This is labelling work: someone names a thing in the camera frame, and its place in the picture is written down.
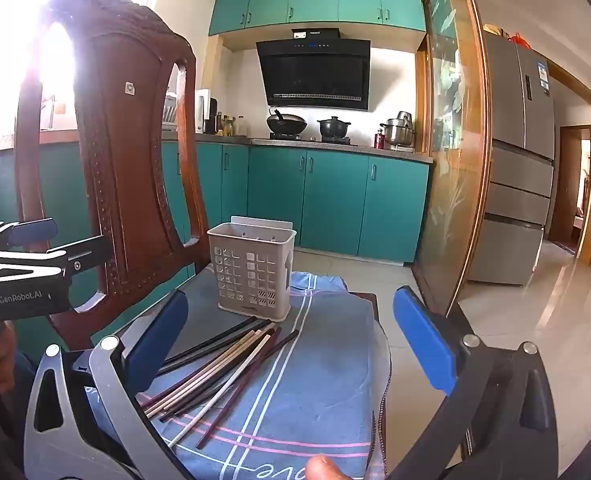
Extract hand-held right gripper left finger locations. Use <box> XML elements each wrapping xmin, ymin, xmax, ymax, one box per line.
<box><xmin>23</xmin><ymin>290</ymin><xmax>191</xmax><ymax>480</ymax></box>

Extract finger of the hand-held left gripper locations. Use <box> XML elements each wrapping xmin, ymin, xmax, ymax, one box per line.
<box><xmin>0</xmin><ymin>217</ymin><xmax>59</xmax><ymax>251</ymax></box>
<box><xmin>0</xmin><ymin>235</ymin><xmax>114</xmax><ymax>284</ymax></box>

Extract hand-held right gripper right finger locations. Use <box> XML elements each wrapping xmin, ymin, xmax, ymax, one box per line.
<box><xmin>385</xmin><ymin>285</ymin><xmax>561</xmax><ymax>480</ymax></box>

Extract pile of chopsticks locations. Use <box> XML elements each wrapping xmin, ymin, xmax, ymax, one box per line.
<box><xmin>138</xmin><ymin>316</ymin><xmax>300</xmax><ymax>451</ymax></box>

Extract beige plastic chopstick basket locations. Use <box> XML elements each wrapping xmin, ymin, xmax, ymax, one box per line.
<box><xmin>207</xmin><ymin>216</ymin><xmax>297</xmax><ymax>322</ymax></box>

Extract person's right hand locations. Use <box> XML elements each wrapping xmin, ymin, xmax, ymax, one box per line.
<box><xmin>307</xmin><ymin>455</ymin><xmax>349</xmax><ymax>480</ymax></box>

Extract carved wooden chair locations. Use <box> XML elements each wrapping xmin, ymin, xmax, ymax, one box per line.
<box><xmin>13</xmin><ymin>0</ymin><xmax>216</xmax><ymax>351</ymax></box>

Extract blue striped towel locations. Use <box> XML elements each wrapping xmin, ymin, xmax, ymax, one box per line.
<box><xmin>83</xmin><ymin>265</ymin><xmax>393</xmax><ymax>480</ymax></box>

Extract dish rack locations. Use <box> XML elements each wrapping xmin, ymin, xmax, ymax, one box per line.
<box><xmin>162</xmin><ymin>92</ymin><xmax>180</xmax><ymax>125</ymax></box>

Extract white kitchen appliance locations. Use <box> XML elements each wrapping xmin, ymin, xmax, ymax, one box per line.
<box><xmin>196</xmin><ymin>88</ymin><xmax>212</xmax><ymax>134</ymax></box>

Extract wooden framed glass door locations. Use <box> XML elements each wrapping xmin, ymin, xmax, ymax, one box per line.
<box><xmin>413</xmin><ymin>0</ymin><xmax>492</xmax><ymax>318</ymax></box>

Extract row of condiment bottles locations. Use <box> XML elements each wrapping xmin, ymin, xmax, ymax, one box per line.
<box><xmin>217</xmin><ymin>112</ymin><xmax>249</xmax><ymax>137</ymax></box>

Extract silver refrigerator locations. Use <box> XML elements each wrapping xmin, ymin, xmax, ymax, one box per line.
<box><xmin>468</xmin><ymin>32</ymin><xmax>556</xmax><ymax>288</ymax></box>

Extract brown wooden door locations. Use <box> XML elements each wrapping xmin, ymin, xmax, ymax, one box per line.
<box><xmin>548</xmin><ymin>125</ymin><xmax>591</xmax><ymax>246</ymax></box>

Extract stainless steel pot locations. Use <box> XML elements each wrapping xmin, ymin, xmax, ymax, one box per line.
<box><xmin>379</xmin><ymin>111</ymin><xmax>416</xmax><ymax>150</ymax></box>

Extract black cooking pot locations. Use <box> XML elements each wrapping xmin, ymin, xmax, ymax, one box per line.
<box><xmin>317</xmin><ymin>116</ymin><xmax>352</xmax><ymax>141</ymax></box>

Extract gas stove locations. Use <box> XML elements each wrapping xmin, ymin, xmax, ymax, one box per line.
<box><xmin>253</xmin><ymin>135</ymin><xmax>359</xmax><ymax>147</ymax></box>

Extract black wok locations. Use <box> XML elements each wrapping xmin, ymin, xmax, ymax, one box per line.
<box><xmin>266</xmin><ymin>108</ymin><xmax>309</xmax><ymax>136</ymax></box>

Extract black range hood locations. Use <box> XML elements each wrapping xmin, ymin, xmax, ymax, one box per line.
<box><xmin>256</xmin><ymin>27</ymin><xmax>372</xmax><ymax>112</ymax></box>

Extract teal upper cabinets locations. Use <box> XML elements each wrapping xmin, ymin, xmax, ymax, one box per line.
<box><xmin>210</xmin><ymin>0</ymin><xmax>429</xmax><ymax>37</ymax></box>

